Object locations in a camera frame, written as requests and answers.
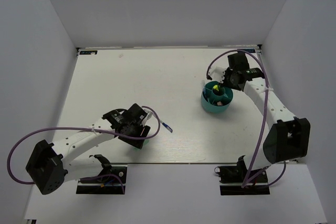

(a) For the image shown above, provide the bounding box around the corner label sticker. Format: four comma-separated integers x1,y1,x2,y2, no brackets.
79,50,98,55
242,48,256,54

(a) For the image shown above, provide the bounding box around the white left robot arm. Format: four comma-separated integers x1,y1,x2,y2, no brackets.
26,103,153,195

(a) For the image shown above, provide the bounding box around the left corner label sticker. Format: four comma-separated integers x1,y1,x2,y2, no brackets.
79,50,98,55

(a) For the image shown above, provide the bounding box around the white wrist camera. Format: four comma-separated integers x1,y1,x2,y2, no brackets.
206,67,225,83
142,108,153,125

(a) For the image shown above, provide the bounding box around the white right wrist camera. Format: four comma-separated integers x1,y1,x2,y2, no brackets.
206,67,225,83

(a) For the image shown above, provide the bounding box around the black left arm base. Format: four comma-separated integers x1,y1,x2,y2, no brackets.
76,165,128,195

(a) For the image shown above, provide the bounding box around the teal round divided organizer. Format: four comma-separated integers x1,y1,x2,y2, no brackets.
201,81,233,113

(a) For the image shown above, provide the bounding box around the blue clear ballpoint pen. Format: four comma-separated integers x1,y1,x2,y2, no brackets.
161,122,173,133

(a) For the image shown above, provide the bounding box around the right corner label sticker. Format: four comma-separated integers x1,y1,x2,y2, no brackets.
242,48,256,54

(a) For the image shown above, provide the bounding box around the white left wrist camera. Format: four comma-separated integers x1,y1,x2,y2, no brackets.
142,108,153,125

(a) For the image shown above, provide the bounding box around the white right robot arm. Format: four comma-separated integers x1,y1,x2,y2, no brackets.
223,50,311,187

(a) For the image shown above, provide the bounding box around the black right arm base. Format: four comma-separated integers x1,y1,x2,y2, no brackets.
214,166,270,196

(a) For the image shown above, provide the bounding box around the blue clear gel pen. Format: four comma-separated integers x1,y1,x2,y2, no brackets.
203,87,211,102

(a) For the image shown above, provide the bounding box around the green clear gel pen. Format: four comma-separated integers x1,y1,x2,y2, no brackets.
201,80,206,93

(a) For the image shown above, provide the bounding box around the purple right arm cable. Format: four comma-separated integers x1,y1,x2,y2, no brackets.
206,49,287,188

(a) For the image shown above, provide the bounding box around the mint green correction pen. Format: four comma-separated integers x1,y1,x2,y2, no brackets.
134,140,150,151

